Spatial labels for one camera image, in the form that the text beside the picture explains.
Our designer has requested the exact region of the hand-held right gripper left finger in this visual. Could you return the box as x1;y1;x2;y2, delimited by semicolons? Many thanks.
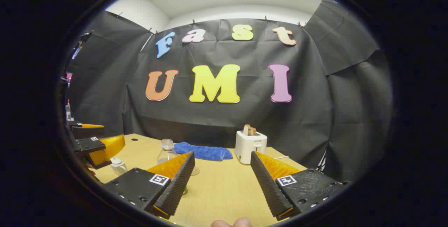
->
104;152;195;220

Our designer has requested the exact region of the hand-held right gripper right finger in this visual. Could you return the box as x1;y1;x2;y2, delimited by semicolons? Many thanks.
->
250;151;350;221

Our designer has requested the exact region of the green label water bottle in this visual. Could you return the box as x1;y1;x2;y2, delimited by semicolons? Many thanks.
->
157;139;189;197

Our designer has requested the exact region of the white square teacup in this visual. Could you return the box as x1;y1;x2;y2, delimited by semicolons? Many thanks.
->
110;158;128;176

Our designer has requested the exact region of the white toaster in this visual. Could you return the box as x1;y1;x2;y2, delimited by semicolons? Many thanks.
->
235;130;268;165

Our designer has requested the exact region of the blue towel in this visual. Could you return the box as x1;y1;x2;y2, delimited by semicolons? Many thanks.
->
174;142;233;161

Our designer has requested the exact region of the black backdrop cloth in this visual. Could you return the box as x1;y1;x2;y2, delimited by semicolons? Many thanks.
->
66;0;393;185

